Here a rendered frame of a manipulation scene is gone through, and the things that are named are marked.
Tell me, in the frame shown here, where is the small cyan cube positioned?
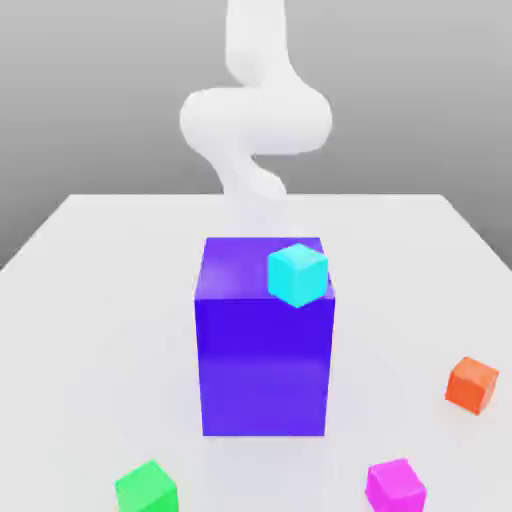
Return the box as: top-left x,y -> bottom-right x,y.
266,242 -> 330,309

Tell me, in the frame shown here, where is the small orange cube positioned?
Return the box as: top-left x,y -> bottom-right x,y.
444,356 -> 500,417

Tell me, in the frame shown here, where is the small green cube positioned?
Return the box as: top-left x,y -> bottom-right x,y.
114,459 -> 180,512

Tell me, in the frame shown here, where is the small magenta cube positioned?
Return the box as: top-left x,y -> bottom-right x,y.
364,457 -> 428,512

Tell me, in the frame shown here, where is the large purple box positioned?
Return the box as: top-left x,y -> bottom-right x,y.
193,236 -> 336,438

